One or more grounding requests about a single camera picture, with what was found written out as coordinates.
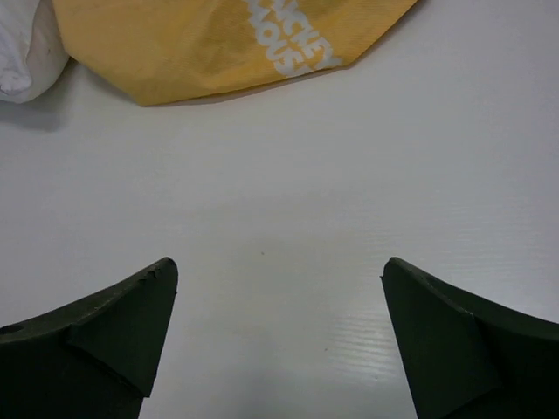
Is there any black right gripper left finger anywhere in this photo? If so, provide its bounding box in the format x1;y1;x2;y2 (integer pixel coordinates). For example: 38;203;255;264
1;258;178;418

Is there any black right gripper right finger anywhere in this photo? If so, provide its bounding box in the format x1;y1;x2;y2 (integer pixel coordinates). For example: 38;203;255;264
381;257;558;418

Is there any yellow blue printed pillowcase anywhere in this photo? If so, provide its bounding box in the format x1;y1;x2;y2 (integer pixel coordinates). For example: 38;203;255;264
53;0;413;106

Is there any white pillow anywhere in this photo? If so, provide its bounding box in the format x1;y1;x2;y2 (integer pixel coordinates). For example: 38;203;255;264
1;0;69;104

